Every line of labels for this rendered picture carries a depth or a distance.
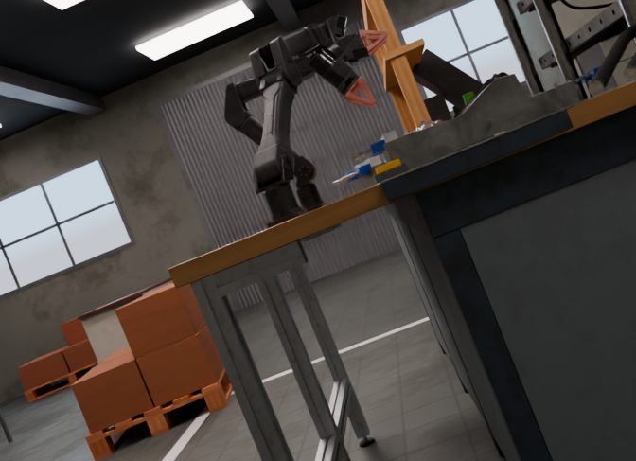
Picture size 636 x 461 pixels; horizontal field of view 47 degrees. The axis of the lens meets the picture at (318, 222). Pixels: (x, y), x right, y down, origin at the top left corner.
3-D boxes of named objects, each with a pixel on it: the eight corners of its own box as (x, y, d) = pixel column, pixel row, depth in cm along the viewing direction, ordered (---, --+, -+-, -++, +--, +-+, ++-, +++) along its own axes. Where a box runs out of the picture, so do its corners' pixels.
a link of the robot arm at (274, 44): (292, 32, 201) (240, 57, 176) (319, 18, 196) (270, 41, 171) (314, 73, 204) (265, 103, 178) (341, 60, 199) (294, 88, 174)
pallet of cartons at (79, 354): (140, 350, 906) (119, 300, 905) (113, 369, 815) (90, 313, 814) (53, 384, 918) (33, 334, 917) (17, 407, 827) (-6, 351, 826)
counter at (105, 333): (218, 320, 895) (196, 267, 894) (168, 362, 690) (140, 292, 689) (168, 340, 902) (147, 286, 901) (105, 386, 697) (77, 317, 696)
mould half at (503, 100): (397, 176, 191) (378, 127, 190) (392, 178, 217) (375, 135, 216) (580, 101, 188) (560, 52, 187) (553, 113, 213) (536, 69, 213)
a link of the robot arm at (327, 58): (331, 75, 204) (311, 60, 204) (343, 59, 200) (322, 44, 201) (323, 82, 198) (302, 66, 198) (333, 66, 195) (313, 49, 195)
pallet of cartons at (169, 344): (78, 467, 393) (27, 345, 392) (141, 404, 512) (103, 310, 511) (224, 410, 388) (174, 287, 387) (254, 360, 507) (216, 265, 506)
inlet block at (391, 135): (356, 167, 197) (348, 148, 197) (356, 168, 202) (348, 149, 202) (402, 148, 196) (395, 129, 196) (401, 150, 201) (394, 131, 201)
